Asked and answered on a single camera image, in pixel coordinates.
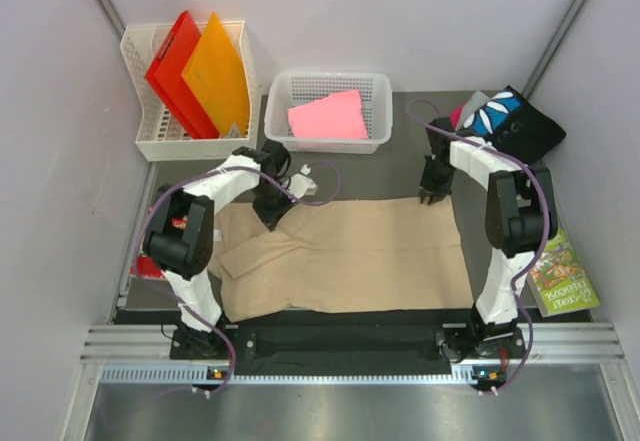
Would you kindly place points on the magenta folded t shirt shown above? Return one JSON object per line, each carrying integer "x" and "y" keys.
{"x": 458, "y": 116}

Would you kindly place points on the beige t shirt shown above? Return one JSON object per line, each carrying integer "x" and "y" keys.
{"x": 343, "y": 257}

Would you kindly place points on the red clip file folder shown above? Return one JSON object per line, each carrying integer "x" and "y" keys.
{"x": 164, "y": 75}

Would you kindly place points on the grey folded t shirt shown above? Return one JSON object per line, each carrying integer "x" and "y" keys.
{"x": 476, "y": 101}

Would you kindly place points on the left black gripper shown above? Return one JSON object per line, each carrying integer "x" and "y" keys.
{"x": 271, "y": 218}

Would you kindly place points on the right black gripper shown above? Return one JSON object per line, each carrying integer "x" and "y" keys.
{"x": 436, "y": 192}

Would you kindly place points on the white perforated plastic basket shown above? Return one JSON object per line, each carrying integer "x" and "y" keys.
{"x": 297, "y": 88}

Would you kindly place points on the red illustrated book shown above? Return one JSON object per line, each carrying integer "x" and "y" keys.
{"x": 147, "y": 269}

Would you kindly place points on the white file organizer rack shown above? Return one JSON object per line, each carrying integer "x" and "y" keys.
{"x": 160, "y": 137}

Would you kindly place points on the pink t shirt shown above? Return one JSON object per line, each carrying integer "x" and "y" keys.
{"x": 337, "y": 116}

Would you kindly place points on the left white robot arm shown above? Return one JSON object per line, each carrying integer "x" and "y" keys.
{"x": 180, "y": 236}

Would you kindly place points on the orange clip file folder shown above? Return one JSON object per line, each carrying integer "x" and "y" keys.
{"x": 216, "y": 77}

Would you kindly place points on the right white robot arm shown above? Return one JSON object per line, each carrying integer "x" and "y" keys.
{"x": 519, "y": 219}

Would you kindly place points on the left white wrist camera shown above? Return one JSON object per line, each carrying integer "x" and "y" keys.
{"x": 301, "y": 184}

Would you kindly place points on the green treehouse book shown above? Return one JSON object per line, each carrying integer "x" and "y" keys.
{"x": 558, "y": 282}

